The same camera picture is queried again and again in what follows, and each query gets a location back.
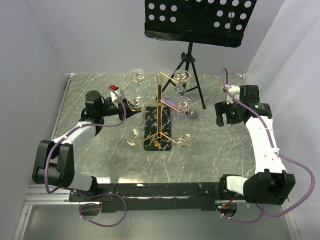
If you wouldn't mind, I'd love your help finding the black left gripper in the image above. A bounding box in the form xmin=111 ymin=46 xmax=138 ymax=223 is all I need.
xmin=97 ymin=98 xmax=141 ymax=121

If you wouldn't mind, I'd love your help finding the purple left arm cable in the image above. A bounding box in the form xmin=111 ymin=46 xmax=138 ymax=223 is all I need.
xmin=44 ymin=89 xmax=128 ymax=228

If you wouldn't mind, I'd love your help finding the black marble rack base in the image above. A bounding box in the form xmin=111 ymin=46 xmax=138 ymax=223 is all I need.
xmin=143 ymin=106 xmax=172 ymax=151

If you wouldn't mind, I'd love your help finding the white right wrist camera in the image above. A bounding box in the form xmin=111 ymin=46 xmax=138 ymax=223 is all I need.
xmin=226 ymin=85 xmax=240 ymax=105

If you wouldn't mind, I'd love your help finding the black music stand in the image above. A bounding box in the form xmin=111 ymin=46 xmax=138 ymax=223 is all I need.
xmin=143 ymin=0 xmax=258 ymax=110

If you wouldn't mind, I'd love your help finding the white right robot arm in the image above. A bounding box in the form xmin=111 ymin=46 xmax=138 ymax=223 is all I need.
xmin=214 ymin=85 xmax=296 ymax=205

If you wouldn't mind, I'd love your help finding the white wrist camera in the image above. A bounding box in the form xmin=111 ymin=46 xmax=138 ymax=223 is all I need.
xmin=108 ymin=84 xmax=125 ymax=107
xmin=226 ymin=85 xmax=240 ymax=105

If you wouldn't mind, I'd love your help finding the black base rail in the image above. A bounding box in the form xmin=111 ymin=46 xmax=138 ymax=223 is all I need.
xmin=68 ymin=182 xmax=244 ymax=213

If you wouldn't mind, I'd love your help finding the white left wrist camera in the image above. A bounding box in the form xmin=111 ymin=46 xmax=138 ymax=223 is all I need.
xmin=108 ymin=84 xmax=125 ymax=107

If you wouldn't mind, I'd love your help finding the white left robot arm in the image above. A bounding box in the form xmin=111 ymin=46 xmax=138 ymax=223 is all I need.
xmin=32 ymin=86 xmax=143 ymax=201

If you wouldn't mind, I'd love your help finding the purple glitter microphone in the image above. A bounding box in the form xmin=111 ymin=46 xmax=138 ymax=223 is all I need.
xmin=162 ymin=97 xmax=199 ymax=119

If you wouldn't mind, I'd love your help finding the gold wine glass rack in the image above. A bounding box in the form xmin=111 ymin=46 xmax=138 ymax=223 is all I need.
xmin=141 ymin=72 xmax=178 ymax=145

